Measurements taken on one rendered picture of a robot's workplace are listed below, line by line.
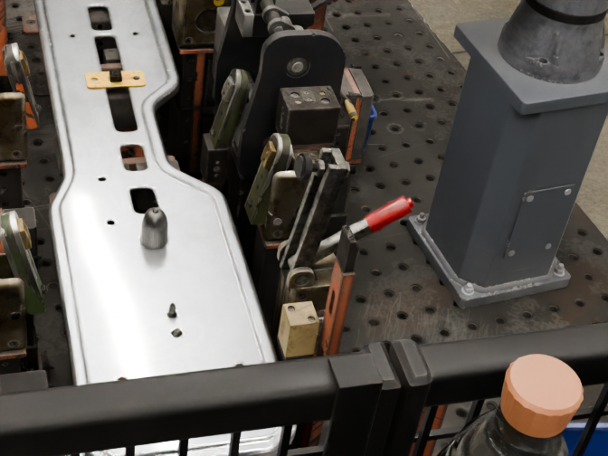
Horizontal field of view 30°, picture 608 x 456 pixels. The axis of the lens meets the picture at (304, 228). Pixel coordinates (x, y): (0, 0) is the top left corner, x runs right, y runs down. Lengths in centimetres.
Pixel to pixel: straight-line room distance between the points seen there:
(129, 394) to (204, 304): 81
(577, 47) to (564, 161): 19
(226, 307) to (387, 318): 50
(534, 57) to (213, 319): 61
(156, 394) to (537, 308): 138
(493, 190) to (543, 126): 14
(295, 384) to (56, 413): 11
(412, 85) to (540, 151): 66
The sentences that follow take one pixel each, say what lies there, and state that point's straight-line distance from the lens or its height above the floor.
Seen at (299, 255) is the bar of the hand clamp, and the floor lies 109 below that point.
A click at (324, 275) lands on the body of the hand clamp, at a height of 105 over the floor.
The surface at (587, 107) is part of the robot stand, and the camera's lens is 166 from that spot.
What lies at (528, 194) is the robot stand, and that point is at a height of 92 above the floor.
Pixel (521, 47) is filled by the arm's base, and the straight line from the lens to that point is 163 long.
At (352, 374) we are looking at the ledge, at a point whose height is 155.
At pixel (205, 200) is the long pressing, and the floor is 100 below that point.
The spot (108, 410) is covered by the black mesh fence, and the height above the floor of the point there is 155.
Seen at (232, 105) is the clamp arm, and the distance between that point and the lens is 152.
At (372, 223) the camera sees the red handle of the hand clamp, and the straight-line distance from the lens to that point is 127.
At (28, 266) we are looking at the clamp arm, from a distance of 128.
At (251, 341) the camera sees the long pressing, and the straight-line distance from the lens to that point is 129.
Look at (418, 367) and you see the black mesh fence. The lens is 54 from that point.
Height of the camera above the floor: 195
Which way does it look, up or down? 41 degrees down
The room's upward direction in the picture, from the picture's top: 9 degrees clockwise
